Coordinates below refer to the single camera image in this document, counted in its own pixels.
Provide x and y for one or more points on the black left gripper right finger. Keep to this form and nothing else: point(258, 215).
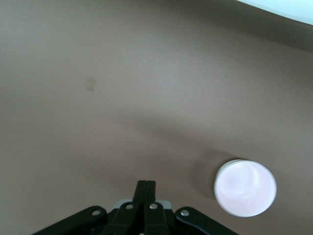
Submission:
point(156, 220)

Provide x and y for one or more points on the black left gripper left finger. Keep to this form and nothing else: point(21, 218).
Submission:
point(122, 220)

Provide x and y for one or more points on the white bowl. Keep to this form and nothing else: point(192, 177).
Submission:
point(223, 167)

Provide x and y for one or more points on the brown table cover sheet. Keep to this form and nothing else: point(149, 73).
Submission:
point(97, 134)

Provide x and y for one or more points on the clear tape piece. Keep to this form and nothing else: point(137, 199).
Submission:
point(91, 84)

